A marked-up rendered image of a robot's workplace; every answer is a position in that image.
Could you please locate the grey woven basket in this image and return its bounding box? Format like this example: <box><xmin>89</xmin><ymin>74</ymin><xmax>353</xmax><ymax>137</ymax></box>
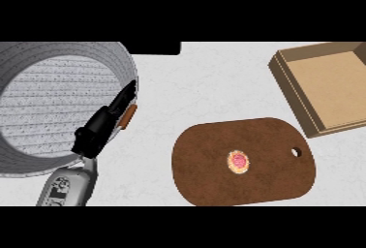
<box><xmin>0</xmin><ymin>41</ymin><xmax>141</xmax><ymax>180</ymax></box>

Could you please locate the brown cardboard box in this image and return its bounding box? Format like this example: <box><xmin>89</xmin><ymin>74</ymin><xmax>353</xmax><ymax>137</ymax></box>
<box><xmin>267</xmin><ymin>41</ymin><xmax>366</xmax><ymax>140</ymax></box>

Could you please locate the brown leather basket handle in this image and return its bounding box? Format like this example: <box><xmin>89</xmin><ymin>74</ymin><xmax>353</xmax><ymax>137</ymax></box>
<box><xmin>117</xmin><ymin>104</ymin><xmax>139</xmax><ymax>131</ymax></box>

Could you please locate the brown wooden cutting board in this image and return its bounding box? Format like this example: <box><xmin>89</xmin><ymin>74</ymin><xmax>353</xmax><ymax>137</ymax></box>
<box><xmin>172</xmin><ymin>116</ymin><xmax>318</xmax><ymax>207</ymax></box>

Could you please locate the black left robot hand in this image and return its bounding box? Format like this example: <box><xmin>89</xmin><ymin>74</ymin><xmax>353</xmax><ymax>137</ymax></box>
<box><xmin>70</xmin><ymin>79</ymin><xmax>139</xmax><ymax>160</ymax></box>

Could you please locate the pink and yellow fruit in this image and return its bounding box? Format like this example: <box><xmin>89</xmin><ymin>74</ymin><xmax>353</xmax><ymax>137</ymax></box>
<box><xmin>226</xmin><ymin>149</ymin><xmax>253</xmax><ymax>175</ymax></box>

